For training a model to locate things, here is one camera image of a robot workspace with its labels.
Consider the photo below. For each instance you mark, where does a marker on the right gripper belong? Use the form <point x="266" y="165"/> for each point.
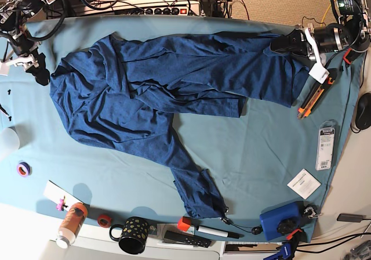
<point x="39" y="70"/>

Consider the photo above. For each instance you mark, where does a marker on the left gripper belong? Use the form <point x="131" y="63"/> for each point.
<point x="295" y="43"/>

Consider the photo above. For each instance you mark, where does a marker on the dark blue t-shirt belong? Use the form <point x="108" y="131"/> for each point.
<point x="122" y="95"/>

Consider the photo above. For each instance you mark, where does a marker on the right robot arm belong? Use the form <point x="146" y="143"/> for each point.
<point x="21" y="47"/>

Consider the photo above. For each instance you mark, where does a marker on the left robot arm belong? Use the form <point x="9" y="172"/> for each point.
<point x="349" y="32"/>

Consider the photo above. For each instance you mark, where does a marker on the orange black utility knife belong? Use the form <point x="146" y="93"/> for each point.
<point x="316" y="93"/>

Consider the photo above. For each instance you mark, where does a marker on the orange black clamp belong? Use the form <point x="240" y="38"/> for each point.
<point x="350" y="56"/>

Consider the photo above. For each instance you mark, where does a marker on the translucent plastic cup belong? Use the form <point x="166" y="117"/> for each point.
<point x="9" y="142"/>

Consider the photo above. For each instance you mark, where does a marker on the purple tape roll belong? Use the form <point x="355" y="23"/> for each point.
<point x="24" y="169"/>

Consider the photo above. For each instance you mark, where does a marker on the black computer mouse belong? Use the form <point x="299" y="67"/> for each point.
<point x="363" y="114"/>

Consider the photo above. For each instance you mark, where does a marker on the clear blister pack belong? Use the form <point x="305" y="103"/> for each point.
<point x="325" y="146"/>

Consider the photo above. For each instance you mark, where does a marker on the white paper sheet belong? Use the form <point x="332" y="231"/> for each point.
<point x="54" y="193"/>

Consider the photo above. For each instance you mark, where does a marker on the light blue table cloth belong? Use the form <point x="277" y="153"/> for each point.
<point x="251" y="158"/>

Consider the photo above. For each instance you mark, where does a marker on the white power strip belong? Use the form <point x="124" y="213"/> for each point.
<point x="159" y="7"/>

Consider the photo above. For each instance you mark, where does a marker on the pink small toy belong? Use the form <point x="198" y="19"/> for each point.
<point x="61" y="205"/>

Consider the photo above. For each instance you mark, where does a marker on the white paper card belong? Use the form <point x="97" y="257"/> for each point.
<point x="304" y="184"/>

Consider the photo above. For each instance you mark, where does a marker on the orange supplement bottle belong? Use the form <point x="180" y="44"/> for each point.
<point x="71" y="225"/>

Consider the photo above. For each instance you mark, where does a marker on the red tape roll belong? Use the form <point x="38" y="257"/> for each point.
<point x="104" y="221"/>

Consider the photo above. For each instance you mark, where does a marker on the metal carabiner keyring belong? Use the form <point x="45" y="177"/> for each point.
<point x="310" y="213"/>

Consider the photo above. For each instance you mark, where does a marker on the blue box with knob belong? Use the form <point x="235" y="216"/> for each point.
<point x="281" y="221"/>

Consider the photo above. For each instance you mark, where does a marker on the black mug gold dots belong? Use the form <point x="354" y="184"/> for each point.
<point x="133" y="236"/>

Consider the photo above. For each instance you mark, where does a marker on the black adapter block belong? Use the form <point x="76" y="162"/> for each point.
<point x="353" y="218"/>

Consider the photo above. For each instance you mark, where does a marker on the orange red cube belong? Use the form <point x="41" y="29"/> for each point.
<point x="184" y="224"/>

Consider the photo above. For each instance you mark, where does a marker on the white marker pen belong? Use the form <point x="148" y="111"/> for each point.
<point x="215" y="232"/>

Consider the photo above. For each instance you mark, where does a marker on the blue orange bottom clamp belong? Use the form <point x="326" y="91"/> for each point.
<point x="288" y="249"/>

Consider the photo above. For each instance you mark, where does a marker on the black remote control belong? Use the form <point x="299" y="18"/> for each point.
<point x="187" y="239"/>

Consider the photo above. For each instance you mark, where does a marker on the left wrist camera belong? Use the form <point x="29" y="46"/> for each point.
<point x="319" y="73"/>

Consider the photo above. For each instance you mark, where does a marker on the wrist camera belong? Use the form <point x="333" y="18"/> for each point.
<point x="4" y="69"/>
<point x="319" y="73"/>

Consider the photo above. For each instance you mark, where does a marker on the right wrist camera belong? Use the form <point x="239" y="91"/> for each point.
<point x="4" y="69"/>

